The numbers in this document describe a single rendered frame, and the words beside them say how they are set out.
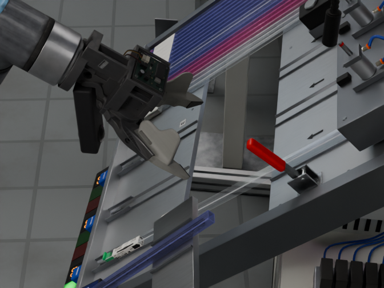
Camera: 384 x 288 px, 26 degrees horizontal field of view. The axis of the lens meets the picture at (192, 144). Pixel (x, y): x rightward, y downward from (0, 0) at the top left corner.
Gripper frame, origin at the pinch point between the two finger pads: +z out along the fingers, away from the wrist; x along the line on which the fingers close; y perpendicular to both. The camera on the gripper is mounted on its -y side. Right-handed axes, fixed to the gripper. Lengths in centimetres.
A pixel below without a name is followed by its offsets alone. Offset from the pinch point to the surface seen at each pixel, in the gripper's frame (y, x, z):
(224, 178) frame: -60, 61, 37
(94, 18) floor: -117, 166, 5
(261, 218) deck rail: 1.8, -8.9, 10.7
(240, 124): -69, 94, 45
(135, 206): -27.5, 9.8, 4.1
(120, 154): -33.9, 25.4, 1.3
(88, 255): -33.7, 1.1, 0.5
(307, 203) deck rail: 9.0, -10.0, 12.7
